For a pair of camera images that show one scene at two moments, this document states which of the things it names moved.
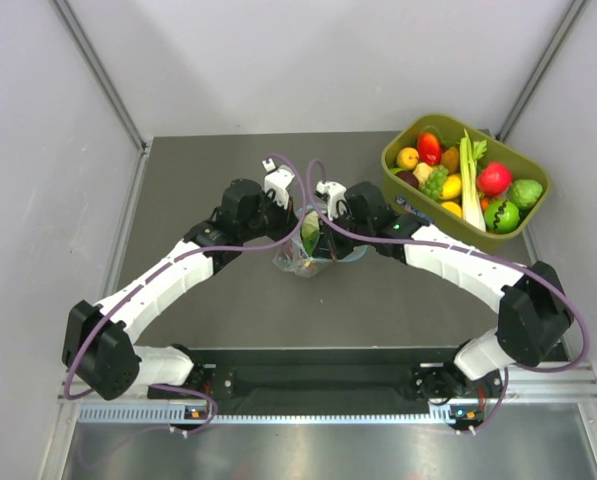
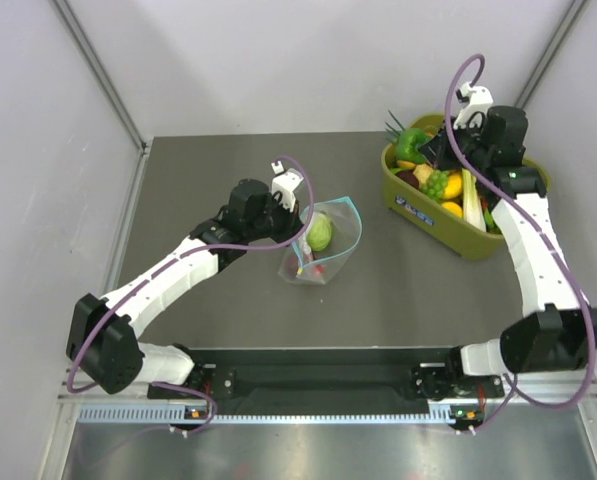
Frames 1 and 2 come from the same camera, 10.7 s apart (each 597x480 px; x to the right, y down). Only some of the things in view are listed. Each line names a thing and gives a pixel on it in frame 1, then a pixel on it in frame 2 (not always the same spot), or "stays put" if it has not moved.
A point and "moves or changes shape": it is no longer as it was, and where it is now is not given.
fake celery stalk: x=472 y=209 stays put
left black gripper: x=287 y=219 stays put
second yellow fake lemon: x=454 y=207 stays put
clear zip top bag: x=294 y=258 moves or changes shape
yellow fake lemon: x=451 y=186 stays put
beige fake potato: x=422 y=172 stays put
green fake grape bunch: x=433 y=187 stays put
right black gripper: x=328 y=245 to x=436 y=151
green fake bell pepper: x=310 y=231 to x=409 y=141
